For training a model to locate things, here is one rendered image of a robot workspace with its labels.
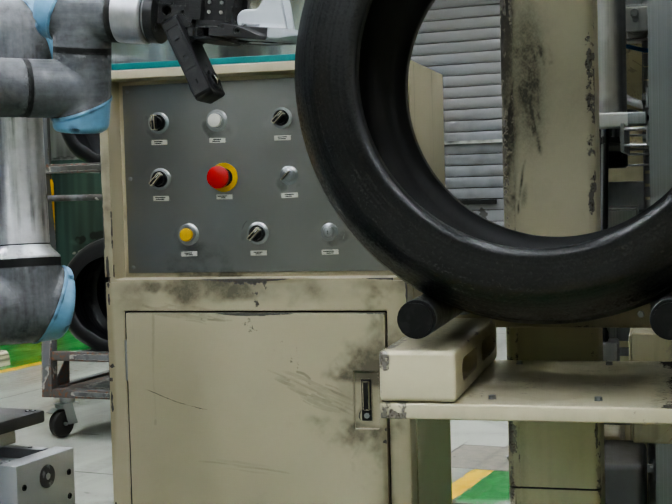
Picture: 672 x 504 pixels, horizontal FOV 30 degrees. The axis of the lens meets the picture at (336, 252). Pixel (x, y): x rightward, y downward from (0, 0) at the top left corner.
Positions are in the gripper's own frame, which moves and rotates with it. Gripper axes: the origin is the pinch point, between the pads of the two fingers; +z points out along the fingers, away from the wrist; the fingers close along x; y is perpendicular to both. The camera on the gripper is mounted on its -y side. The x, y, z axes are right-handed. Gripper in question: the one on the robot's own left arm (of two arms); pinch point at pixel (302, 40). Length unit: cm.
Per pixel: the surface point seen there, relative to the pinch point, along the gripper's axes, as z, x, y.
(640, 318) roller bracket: 43, 25, -32
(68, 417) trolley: -196, 342, -134
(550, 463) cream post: 33, 27, -54
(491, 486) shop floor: -4, 281, -122
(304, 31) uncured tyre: 3.1, -9.4, 0.1
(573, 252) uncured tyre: 36.1, -12.0, -22.2
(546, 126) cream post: 28.1, 26.9, -7.2
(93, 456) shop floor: -166, 307, -139
